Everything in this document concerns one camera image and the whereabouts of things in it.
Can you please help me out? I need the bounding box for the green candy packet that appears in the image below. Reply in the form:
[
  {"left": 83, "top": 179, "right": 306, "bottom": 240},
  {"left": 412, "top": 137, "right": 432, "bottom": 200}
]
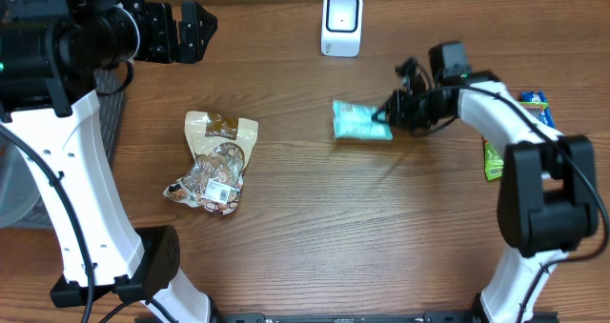
[{"left": 481, "top": 101, "right": 550, "bottom": 182}]

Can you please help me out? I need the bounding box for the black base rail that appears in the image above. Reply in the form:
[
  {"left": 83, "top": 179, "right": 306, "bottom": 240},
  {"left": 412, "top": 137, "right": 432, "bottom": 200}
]
[{"left": 135, "top": 311, "right": 559, "bottom": 323}]

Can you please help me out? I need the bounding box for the grey plastic basket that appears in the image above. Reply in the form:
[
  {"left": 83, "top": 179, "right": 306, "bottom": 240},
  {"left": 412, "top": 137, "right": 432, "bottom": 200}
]
[{"left": 1, "top": 92, "right": 125, "bottom": 230}]

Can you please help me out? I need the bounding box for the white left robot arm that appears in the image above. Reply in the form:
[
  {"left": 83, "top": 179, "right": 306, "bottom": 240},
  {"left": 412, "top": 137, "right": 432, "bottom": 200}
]
[{"left": 1, "top": 0, "right": 222, "bottom": 323}]

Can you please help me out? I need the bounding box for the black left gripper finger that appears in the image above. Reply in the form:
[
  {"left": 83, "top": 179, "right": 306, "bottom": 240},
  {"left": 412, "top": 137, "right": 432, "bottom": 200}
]
[
  {"left": 177, "top": 36, "right": 209, "bottom": 64},
  {"left": 179, "top": 1, "right": 218, "bottom": 40}
]

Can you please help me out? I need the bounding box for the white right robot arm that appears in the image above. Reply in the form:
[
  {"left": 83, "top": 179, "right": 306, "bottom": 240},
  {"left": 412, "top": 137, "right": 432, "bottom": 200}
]
[{"left": 372, "top": 42, "right": 609, "bottom": 322}]

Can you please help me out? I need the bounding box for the beige nut snack bag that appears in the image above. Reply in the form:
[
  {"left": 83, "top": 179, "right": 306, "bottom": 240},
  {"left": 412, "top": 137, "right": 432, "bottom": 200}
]
[{"left": 163, "top": 111, "right": 258, "bottom": 215}]

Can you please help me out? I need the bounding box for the blue snack packet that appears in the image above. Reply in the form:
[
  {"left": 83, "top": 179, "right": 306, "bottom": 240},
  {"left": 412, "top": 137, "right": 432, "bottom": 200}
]
[{"left": 519, "top": 91, "right": 556, "bottom": 129}]

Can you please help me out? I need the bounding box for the teal snack packet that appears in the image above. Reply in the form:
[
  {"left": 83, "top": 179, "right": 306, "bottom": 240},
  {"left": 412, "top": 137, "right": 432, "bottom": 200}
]
[{"left": 333, "top": 100, "right": 393, "bottom": 141}]

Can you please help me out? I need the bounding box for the white barcode scanner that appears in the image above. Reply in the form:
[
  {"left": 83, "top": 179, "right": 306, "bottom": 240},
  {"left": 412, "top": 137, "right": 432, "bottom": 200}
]
[{"left": 320, "top": 0, "right": 363, "bottom": 57}]

